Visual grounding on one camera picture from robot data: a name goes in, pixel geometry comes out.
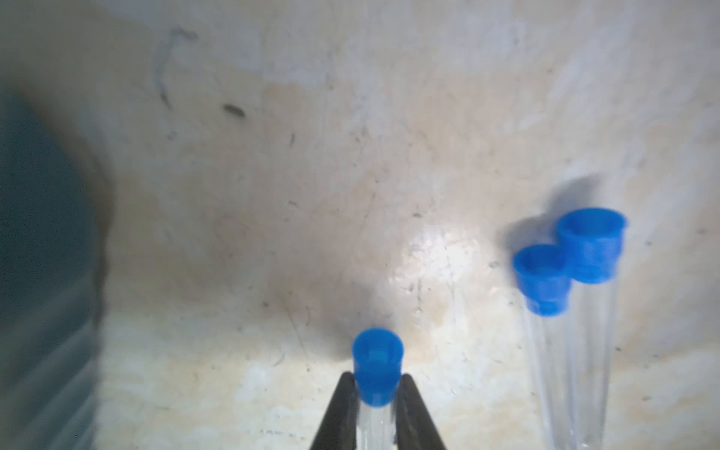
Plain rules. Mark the test tube blue cap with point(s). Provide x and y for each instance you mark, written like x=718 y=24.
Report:
x=542 y=277
x=593 y=241
x=378 y=355

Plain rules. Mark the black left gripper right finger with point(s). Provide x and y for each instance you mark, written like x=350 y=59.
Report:
x=415 y=427

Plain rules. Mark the teal plastic tub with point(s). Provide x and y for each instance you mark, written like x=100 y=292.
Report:
x=49 y=290

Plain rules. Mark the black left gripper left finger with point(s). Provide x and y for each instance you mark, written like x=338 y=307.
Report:
x=337 y=429

